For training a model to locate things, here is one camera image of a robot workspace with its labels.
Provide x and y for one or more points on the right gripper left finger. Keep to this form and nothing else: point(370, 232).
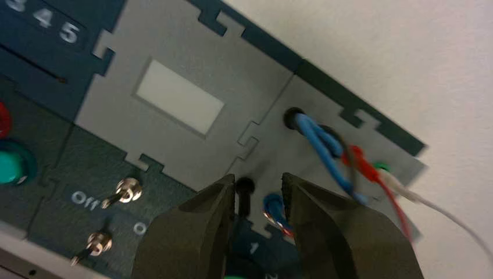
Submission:
point(192, 238)

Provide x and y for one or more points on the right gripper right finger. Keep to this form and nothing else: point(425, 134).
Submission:
point(339, 238)

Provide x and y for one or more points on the white display window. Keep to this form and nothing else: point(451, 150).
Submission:
point(179, 98)

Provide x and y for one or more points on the dark teal grey task box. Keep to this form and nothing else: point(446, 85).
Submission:
point(192, 46)

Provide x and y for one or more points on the green push button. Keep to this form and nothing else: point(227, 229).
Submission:
point(11, 165)

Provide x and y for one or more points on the red push button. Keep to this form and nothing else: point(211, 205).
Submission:
point(4, 121)

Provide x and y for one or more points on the metal toggle switch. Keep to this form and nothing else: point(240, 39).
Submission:
point(129, 189)
point(99, 242)

